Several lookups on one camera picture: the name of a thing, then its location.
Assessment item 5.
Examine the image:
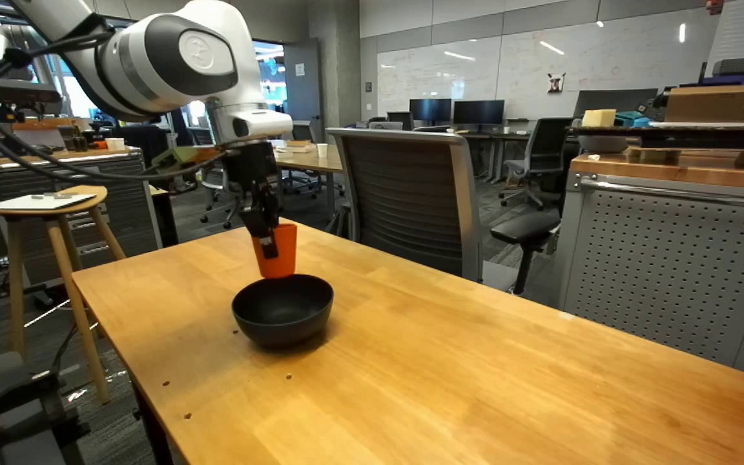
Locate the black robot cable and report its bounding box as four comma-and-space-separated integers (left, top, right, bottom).
0, 32, 230, 187

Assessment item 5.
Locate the wooden shelf unit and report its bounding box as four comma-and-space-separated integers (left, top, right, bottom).
568, 84, 744, 194

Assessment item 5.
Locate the grey mesh chair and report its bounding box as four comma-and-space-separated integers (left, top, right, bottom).
327, 125, 486, 285

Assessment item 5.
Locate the wooden stool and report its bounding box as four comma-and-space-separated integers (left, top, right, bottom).
0, 184, 129, 409

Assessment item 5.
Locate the black office chair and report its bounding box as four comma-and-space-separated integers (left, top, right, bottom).
490, 116, 577, 297

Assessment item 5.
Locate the orange plastic cup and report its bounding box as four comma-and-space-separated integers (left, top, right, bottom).
252, 219, 301, 283

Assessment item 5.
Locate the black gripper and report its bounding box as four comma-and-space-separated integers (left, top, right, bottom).
221, 139, 282, 263

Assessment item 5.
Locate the grey door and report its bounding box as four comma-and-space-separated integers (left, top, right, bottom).
282, 39, 327, 125

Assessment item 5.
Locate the dark grey bowl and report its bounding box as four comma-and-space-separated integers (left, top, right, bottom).
230, 271, 337, 351

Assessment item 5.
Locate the wooden background desk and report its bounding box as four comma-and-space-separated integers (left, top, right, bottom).
271, 139, 346, 177

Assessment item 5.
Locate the black computer monitor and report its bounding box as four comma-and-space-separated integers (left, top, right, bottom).
452, 99, 506, 132
408, 97, 455, 132

